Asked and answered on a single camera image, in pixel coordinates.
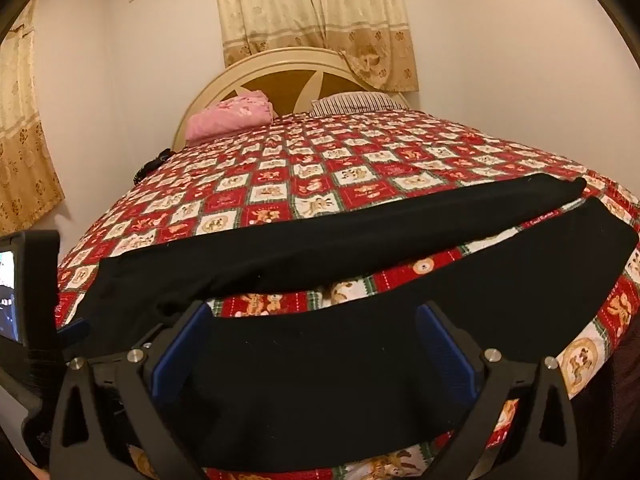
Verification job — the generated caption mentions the pink folded blanket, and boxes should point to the pink folded blanket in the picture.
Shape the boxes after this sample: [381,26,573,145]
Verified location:
[186,91,274,142]

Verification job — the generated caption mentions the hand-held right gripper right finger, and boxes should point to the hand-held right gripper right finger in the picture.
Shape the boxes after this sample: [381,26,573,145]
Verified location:
[415,302,596,480]

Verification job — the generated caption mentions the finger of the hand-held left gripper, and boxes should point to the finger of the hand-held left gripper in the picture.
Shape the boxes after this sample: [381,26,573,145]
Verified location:
[56,320,92,350]

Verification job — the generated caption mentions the cream floral window curtain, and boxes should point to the cream floral window curtain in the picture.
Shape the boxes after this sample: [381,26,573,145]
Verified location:
[210,0,419,93]

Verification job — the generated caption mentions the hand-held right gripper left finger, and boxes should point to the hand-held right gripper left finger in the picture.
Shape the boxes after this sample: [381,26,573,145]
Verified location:
[49,301,213,480]

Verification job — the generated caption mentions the golden floral long curtain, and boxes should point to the golden floral long curtain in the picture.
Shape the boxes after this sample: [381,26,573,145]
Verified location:
[0,0,66,236]

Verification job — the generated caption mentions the cream wooden headboard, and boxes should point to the cream wooden headboard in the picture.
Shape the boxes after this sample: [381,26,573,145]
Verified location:
[171,47,411,152]

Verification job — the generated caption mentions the black pants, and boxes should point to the black pants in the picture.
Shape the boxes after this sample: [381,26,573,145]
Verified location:
[75,175,640,473]

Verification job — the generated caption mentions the red checkered printed bedspread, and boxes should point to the red checkered printed bedspread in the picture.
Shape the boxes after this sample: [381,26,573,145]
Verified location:
[54,109,640,480]

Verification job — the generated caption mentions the dark bedside object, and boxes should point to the dark bedside object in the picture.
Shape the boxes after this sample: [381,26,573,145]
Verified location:
[133,148,173,184]

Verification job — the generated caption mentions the striped pillow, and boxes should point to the striped pillow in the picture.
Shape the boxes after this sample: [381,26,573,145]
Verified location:
[311,92,408,117]

